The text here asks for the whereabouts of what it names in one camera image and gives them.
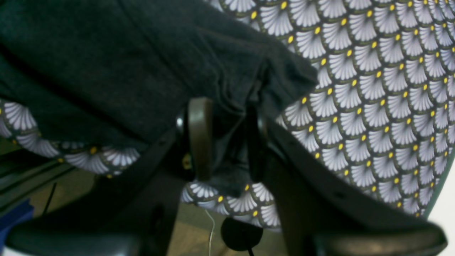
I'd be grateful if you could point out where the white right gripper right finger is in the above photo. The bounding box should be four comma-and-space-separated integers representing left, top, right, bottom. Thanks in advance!
245, 103, 281, 182

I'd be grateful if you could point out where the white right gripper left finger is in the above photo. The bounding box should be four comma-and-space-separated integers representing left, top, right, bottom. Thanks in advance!
176, 97, 213, 182

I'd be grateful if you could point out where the dark grey T-shirt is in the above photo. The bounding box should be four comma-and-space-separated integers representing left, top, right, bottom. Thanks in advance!
1, 0, 318, 197

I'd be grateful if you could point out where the fan-patterned table cloth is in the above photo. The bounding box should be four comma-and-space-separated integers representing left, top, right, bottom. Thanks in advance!
1, 0, 454, 230

